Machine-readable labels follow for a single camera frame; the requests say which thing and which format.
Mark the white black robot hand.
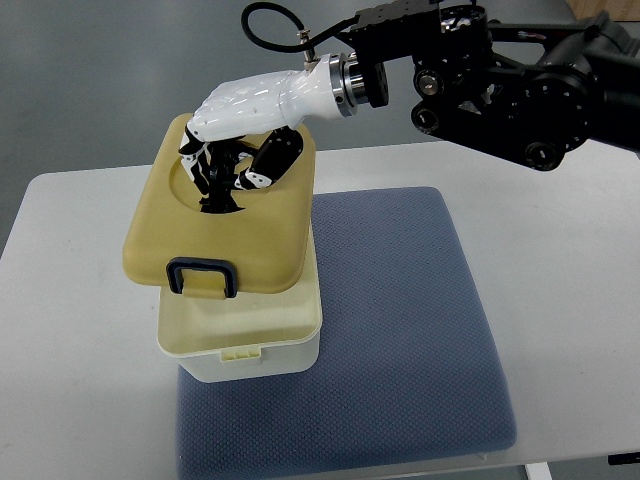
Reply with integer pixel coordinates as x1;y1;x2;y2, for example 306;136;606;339
179;54;368;198

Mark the yellow storage box lid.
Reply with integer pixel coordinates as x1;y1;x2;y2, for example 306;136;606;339
122;113;316;294

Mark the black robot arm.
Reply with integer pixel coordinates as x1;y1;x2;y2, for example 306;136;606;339
341;1;639;171

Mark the white storage box base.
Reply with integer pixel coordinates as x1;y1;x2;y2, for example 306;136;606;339
157;236;322;383

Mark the wooden box corner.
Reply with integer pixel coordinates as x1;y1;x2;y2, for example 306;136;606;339
566;0;640;22

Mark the blue grey fabric mat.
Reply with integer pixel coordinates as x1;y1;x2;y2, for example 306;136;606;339
176;187;517;479

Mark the white table leg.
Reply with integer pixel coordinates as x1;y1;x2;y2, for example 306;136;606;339
524;462;553;480

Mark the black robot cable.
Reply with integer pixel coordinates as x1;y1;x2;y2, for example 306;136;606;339
240;2;359;64

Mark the black table edge bracket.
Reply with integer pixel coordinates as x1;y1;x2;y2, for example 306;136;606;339
607;452;640;466

